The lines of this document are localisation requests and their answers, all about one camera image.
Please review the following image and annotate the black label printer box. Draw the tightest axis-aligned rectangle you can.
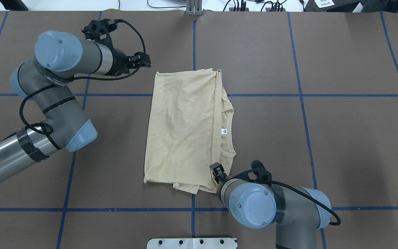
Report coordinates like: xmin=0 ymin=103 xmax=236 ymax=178
xmin=303 ymin=0 xmax=361 ymax=12

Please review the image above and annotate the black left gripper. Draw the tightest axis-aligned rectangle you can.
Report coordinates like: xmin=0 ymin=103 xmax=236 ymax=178
xmin=112 ymin=48 xmax=151 ymax=77

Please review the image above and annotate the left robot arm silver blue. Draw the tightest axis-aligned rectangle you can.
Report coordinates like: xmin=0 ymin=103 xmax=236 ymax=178
xmin=0 ymin=30 xmax=151 ymax=183

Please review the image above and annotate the cream long-sleeve printed shirt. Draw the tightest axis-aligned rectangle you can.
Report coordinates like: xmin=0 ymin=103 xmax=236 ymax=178
xmin=143 ymin=69 xmax=236 ymax=194

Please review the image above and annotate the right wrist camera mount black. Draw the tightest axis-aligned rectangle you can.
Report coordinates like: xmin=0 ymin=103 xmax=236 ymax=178
xmin=237 ymin=160 xmax=272 ymax=184

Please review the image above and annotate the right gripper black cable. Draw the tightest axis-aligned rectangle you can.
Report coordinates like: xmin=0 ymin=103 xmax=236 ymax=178
xmin=267 ymin=180 xmax=342 ymax=227

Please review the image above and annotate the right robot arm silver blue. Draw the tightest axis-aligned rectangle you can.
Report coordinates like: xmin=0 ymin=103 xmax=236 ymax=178
xmin=210 ymin=160 xmax=341 ymax=249

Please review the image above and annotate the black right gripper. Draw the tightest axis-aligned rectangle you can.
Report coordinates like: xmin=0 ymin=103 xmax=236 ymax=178
xmin=209 ymin=162 xmax=232 ymax=191

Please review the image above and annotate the aluminium frame post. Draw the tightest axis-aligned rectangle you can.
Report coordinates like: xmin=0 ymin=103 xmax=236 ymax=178
xmin=186 ymin=0 xmax=203 ymax=16

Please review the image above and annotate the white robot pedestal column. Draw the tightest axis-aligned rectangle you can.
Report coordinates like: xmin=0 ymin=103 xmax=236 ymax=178
xmin=146 ymin=238 xmax=238 ymax=249

